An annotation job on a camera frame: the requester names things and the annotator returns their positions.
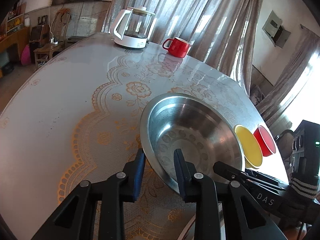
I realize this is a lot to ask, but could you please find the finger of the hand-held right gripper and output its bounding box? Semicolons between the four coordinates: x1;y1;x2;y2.
244;169;288;189
213;161;247;183

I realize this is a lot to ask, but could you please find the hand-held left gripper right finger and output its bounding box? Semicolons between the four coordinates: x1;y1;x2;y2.
173;148;288;240

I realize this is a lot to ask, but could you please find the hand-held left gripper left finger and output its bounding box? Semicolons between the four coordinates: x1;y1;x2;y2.
31;148;147;240

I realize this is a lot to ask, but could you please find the yellow plastic bowl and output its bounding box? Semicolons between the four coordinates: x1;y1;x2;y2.
234;124;263;169

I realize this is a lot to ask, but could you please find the red plastic bowl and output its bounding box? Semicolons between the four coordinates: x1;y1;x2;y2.
253;124;277;157

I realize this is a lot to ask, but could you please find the stainless steel bowl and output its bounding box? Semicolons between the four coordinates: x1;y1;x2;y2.
139;93;246;195

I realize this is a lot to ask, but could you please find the large floral rimmed plate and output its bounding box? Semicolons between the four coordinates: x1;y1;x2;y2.
181;214;200;240

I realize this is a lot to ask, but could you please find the person's right forearm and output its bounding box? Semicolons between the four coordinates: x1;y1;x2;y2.
287;176;320;201

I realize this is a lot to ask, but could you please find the dark round-backed chair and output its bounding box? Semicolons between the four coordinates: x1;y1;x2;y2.
275;129;297;165

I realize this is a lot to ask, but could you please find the bright window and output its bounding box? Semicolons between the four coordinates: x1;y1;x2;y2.
282;62;320;135

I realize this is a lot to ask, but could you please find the grey bundle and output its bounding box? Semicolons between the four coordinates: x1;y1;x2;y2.
250;84;267;107

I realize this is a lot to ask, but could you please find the narrow sheer beige curtain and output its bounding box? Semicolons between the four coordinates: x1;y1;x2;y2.
255;25;320;128

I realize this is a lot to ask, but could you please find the red mug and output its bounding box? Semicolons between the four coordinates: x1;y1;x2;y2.
162;37;192;58

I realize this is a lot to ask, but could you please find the white glass electric kettle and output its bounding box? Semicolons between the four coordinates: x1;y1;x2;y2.
110;6;156;49

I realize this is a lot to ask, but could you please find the wide sheer beige curtain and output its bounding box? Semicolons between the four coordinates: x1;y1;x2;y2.
101;0;264;98

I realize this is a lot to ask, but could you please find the wooden chair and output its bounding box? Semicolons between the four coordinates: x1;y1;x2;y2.
33;8;73;69

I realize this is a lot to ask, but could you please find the pink bag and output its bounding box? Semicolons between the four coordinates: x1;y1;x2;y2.
21;45;31;65

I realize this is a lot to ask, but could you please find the small black appliance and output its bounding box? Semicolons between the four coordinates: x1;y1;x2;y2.
29;25;49;54

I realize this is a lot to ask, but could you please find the wooden cabinet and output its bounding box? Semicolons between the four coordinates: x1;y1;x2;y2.
0;26;30;79

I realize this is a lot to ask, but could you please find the wooden shelf with ornaments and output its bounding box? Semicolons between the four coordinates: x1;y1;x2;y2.
5;2;27;35

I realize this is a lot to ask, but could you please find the grey wall electrical box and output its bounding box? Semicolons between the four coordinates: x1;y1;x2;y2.
262;10;292;48

